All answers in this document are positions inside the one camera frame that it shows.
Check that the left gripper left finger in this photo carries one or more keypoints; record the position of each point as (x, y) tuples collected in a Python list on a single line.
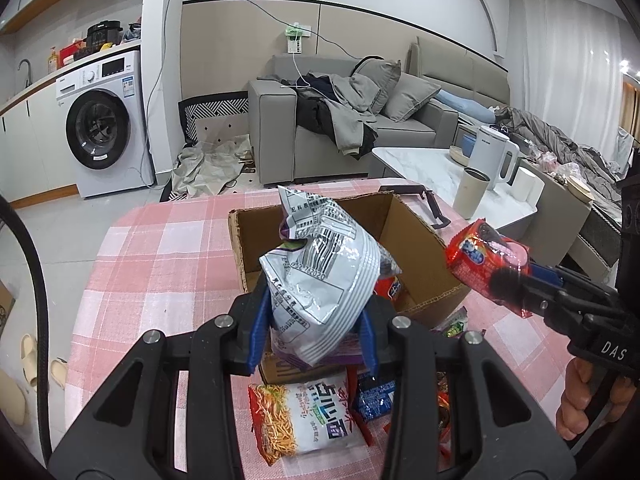
[(166, 410)]

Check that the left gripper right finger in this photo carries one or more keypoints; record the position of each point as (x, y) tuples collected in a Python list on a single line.
[(499, 431)]

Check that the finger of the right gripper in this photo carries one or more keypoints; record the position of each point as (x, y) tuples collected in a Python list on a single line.
[(555, 305), (557, 277)]

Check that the red cookie snack pack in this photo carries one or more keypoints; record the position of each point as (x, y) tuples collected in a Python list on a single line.
[(479, 256)]

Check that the silver purple chip bag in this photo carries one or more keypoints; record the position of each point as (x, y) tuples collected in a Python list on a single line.
[(321, 276)]

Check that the person's right hand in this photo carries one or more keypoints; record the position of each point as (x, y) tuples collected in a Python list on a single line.
[(571, 419)]

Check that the purple candy bag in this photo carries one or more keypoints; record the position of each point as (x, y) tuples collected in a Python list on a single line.
[(455, 325)]

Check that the blue oreo cookie pack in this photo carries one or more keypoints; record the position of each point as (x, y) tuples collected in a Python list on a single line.
[(375, 397)]

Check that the brown cardboard box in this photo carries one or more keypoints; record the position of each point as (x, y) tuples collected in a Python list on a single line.
[(431, 292)]

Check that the white toilet paper roll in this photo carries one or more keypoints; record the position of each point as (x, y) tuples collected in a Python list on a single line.
[(527, 187)]

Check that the beige tumbler cup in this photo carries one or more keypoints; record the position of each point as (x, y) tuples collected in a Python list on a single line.
[(471, 189)]

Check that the grey blanket pile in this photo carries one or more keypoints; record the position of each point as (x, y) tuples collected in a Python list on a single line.
[(548, 138)]

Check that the orange noodle snack bag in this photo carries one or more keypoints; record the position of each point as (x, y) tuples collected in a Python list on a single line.
[(302, 418)]

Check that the white electric kettle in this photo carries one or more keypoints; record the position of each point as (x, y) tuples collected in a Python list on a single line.
[(494, 155)]

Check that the white marble coffee table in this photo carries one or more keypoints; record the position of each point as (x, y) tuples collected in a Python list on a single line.
[(434, 168)]

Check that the pink plaid tablecloth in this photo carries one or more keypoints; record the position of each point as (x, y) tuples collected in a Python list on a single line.
[(170, 266)]

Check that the beige slipper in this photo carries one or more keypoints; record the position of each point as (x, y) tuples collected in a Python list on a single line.
[(29, 360)]

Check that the light blue pillow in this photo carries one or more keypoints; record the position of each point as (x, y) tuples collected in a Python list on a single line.
[(467, 107)]

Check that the white curtain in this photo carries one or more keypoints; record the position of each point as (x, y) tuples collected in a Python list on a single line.
[(563, 59)]

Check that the grey cushion right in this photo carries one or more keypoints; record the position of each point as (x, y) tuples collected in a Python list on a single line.
[(410, 94)]

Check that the grey cushion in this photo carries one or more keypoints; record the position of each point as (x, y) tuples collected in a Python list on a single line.
[(410, 94), (385, 74)]

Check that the dark clothes pile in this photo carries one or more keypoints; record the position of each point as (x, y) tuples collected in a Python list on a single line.
[(340, 108)]

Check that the grey cushion left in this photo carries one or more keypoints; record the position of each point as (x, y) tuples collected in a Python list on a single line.
[(385, 74)]

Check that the beige crumpled cloth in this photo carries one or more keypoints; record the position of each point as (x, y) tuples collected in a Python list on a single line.
[(207, 168)]

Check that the grey sofa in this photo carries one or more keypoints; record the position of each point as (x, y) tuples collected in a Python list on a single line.
[(284, 151)]

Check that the black patterned folded board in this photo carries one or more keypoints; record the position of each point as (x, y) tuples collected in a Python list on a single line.
[(214, 117)]

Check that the white washing machine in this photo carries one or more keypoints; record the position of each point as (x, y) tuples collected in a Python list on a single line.
[(104, 125)]

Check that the kitchen faucet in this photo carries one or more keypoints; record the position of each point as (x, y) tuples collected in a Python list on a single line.
[(25, 69)]

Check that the black plastic frame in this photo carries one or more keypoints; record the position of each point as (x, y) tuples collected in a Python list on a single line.
[(422, 195)]

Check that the white wall socket charger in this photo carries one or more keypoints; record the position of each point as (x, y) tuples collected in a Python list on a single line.
[(294, 35)]

